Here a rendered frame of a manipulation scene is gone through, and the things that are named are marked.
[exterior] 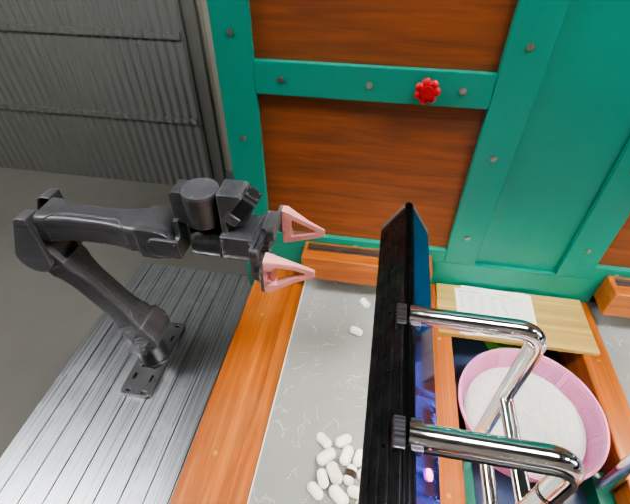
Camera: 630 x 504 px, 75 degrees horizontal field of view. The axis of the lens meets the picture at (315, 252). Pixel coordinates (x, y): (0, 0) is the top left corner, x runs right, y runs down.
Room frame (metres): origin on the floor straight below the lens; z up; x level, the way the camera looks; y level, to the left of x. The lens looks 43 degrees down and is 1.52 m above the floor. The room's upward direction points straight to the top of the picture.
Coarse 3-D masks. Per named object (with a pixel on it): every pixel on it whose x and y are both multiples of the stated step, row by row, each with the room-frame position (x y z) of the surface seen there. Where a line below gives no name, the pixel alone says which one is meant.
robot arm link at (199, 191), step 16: (176, 192) 0.50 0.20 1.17; (192, 192) 0.50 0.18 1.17; (208, 192) 0.50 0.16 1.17; (176, 208) 0.50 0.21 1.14; (192, 208) 0.49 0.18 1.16; (208, 208) 0.49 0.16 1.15; (176, 224) 0.49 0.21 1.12; (192, 224) 0.49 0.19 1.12; (208, 224) 0.49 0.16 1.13; (160, 240) 0.49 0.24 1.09; (176, 240) 0.49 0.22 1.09; (160, 256) 0.49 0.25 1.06; (176, 256) 0.48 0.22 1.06
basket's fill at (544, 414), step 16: (496, 368) 0.48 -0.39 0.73; (480, 384) 0.45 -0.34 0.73; (496, 384) 0.45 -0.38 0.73; (528, 384) 0.45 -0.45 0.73; (544, 384) 0.45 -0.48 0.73; (464, 400) 0.41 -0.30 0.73; (480, 400) 0.41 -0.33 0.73; (528, 400) 0.41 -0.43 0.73; (544, 400) 0.41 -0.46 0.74; (560, 400) 0.41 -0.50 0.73; (480, 416) 0.38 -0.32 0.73; (528, 416) 0.37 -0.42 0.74; (544, 416) 0.38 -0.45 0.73; (560, 416) 0.38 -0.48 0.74; (576, 416) 0.38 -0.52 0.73; (496, 432) 0.34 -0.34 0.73; (528, 432) 0.34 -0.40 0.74; (544, 432) 0.35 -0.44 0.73; (560, 432) 0.35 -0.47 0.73; (576, 432) 0.35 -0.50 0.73; (576, 448) 0.31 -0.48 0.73
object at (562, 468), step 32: (416, 320) 0.31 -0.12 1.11; (448, 320) 0.31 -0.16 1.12; (480, 320) 0.31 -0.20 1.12; (512, 320) 0.31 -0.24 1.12; (544, 352) 0.29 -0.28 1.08; (512, 384) 0.29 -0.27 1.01; (512, 416) 0.26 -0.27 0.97; (416, 448) 0.16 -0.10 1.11; (448, 448) 0.16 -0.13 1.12; (480, 448) 0.16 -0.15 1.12; (512, 448) 0.16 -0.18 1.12; (544, 448) 0.16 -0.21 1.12; (512, 480) 0.18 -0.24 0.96; (544, 480) 0.15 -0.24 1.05; (576, 480) 0.14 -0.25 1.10
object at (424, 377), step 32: (384, 224) 0.56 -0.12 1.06; (416, 224) 0.52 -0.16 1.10; (384, 256) 0.47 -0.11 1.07; (416, 256) 0.44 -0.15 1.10; (384, 288) 0.40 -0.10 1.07; (416, 288) 0.38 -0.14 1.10; (384, 320) 0.34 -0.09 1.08; (384, 352) 0.29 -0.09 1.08; (416, 352) 0.27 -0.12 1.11; (384, 384) 0.25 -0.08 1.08; (416, 384) 0.23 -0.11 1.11; (384, 416) 0.21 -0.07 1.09; (416, 416) 0.20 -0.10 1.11; (384, 448) 0.17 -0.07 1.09; (384, 480) 0.14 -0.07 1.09; (416, 480) 0.14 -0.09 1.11
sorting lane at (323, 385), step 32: (320, 288) 0.71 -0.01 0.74; (352, 288) 0.71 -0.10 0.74; (320, 320) 0.61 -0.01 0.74; (352, 320) 0.61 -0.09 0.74; (288, 352) 0.52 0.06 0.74; (320, 352) 0.52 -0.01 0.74; (352, 352) 0.52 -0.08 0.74; (288, 384) 0.44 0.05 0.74; (320, 384) 0.44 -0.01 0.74; (352, 384) 0.44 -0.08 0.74; (288, 416) 0.37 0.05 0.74; (320, 416) 0.37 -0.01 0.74; (352, 416) 0.37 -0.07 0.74; (288, 448) 0.31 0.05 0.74; (320, 448) 0.31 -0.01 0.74; (256, 480) 0.26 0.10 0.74; (288, 480) 0.26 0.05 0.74
